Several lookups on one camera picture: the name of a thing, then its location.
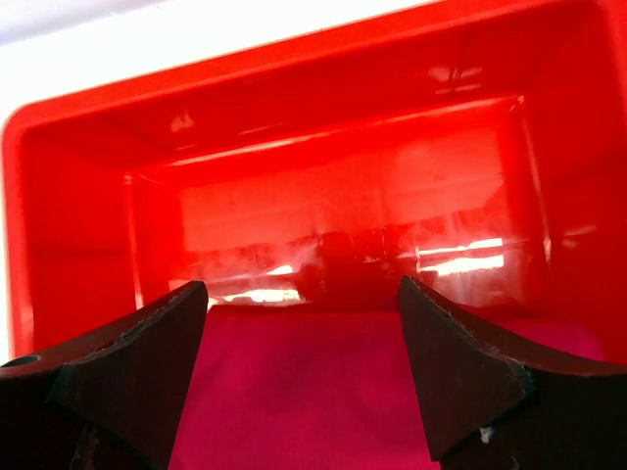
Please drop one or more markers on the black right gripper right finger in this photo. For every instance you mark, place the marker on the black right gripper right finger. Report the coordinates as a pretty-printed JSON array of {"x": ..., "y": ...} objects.
[{"x": 492, "y": 399}]

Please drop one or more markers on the red plastic bin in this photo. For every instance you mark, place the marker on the red plastic bin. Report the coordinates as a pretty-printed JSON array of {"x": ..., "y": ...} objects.
[{"x": 479, "y": 146}]

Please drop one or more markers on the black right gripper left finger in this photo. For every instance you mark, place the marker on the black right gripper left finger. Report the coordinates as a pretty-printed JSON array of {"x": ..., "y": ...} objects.
[{"x": 111, "y": 398}]

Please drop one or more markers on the red t-shirt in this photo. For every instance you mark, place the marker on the red t-shirt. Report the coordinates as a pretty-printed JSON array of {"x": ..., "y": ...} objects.
[{"x": 300, "y": 387}]

